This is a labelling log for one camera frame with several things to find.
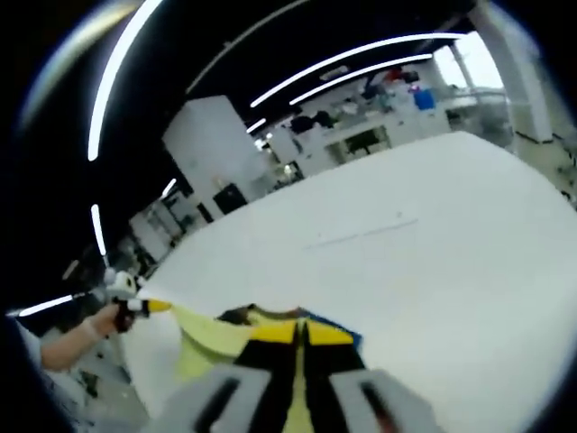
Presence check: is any white cabinet row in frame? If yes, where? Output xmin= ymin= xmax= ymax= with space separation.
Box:
xmin=270 ymin=103 xmax=453 ymax=178

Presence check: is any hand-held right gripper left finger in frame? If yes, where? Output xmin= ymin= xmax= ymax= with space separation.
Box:
xmin=152 ymin=318 xmax=302 ymax=433

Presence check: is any black panel by wall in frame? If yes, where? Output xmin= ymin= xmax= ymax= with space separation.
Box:
xmin=211 ymin=181 xmax=250 ymax=217

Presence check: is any yellow blue grey long-sleeved garment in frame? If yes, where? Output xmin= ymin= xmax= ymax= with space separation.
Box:
xmin=172 ymin=303 xmax=364 ymax=433

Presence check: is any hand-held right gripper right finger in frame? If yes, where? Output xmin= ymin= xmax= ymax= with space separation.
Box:
xmin=298 ymin=318 xmax=446 ymax=433

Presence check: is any white square pillar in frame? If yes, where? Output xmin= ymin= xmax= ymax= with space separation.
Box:
xmin=467 ymin=0 xmax=556 ymax=144

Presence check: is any blue storage bin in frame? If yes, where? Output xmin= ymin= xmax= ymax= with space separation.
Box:
xmin=414 ymin=87 xmax=437 ymax=110

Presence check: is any white ceiling light strip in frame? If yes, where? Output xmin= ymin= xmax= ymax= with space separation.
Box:
xmin=87 ymin=0 xmax=164 ymax=162
xmin=288 ymin=53 xmax=435 ymax=106
xmin=249 ymin=32 xmax=462 ymax=109

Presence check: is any person's left hand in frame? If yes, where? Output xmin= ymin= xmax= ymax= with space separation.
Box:
xmin=87 ymin=306 xmax=122 ymax=338

